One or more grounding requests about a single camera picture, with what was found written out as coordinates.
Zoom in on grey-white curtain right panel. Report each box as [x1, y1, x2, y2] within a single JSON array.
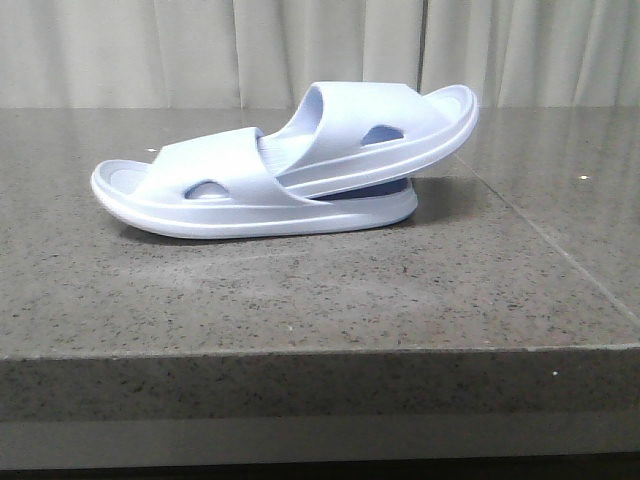
[[420, 1, 639, 107]]

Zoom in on grey-white curtain left panel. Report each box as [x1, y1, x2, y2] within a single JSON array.
[[1, 1, 427, 108]]

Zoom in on grey-white curtain panel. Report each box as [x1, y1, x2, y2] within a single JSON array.
[[1, 1, 427, 108], [420, 1, 639, 107]]

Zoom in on light blue slipper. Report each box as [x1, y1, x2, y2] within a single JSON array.
[[257, 81, 479, 198], [91, 127, 418, 239]]

